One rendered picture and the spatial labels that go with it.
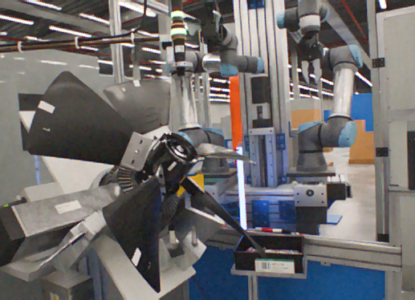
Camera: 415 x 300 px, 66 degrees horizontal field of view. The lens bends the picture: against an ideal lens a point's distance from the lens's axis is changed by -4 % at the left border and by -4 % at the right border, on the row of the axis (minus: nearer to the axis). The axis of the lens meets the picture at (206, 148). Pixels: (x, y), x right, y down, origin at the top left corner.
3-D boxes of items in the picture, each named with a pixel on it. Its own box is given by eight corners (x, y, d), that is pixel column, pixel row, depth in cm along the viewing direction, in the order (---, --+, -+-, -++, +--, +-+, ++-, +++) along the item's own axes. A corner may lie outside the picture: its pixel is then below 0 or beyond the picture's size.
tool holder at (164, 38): (160, 66, 93) (158, 32, 93) (163, 71, 100) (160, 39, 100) (193, 65, 94) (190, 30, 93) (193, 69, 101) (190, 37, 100)
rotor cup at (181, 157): (123, 169, 87) (148, 135, 81) (148, 152, 100) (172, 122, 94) (162, 207, 87) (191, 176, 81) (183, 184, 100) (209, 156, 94)
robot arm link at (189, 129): (212, 152, 168) (197, 47, 170) (187, 155, 159) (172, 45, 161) (199, 154, 177) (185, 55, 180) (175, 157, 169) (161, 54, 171)
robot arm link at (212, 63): (203, 74, 187) (264, 79, 148) (187, 73, 180) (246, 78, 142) (205, 53, 184) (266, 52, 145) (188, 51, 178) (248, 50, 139)
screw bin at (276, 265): (233, 273, 103) (232, 251, 103) (243, 253, 119) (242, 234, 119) (304, 277, 97) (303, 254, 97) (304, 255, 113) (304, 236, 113)
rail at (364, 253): (174, 239, 149) (172, 222, 148) (179, 237, 152) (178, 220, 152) (401, 272, 100) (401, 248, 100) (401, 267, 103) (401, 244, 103)
